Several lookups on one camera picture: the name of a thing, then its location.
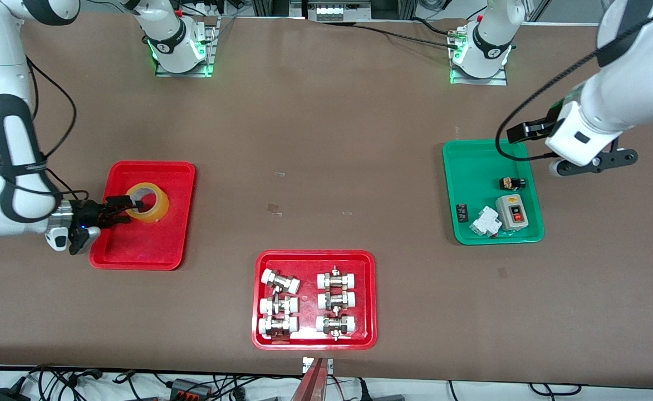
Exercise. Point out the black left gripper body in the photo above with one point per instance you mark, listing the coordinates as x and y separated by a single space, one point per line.
533 128

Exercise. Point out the red tray with fittings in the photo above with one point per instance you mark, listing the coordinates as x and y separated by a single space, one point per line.
308 267

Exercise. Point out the small black gold component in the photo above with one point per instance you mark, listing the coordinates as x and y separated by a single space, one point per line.
512 183

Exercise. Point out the small metal bracket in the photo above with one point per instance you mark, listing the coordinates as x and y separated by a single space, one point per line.
307 365

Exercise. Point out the small black terminal block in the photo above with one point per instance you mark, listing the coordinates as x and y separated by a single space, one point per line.
461 213

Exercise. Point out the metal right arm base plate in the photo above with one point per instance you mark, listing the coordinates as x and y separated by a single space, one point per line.
210 44

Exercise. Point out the red metal bar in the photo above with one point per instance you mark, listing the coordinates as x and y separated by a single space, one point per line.
310 384

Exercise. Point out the white power strip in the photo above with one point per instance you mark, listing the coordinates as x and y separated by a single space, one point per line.
329 11

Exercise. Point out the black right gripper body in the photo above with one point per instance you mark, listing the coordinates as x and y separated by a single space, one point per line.
88 214

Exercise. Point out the empty red plastic tray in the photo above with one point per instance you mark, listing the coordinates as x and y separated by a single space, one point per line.
142 245

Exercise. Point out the grey push button switch box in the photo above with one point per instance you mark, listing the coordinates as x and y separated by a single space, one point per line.
512 213

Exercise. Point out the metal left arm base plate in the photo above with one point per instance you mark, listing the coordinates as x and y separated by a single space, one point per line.
479 79

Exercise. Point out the aluminium frame profile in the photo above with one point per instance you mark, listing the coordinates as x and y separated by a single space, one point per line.
529 8

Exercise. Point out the white metal pipe fitting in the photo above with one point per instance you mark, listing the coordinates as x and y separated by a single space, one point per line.
280 282
336 279
335 324
278 306
277 326
336 301

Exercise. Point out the white circuit breaker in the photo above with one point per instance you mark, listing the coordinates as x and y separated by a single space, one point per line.
485 223

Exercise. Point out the yellow tape roll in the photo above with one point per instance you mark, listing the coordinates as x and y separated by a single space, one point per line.
156 211

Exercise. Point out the green plastic tray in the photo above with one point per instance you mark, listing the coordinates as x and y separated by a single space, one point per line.
476 178

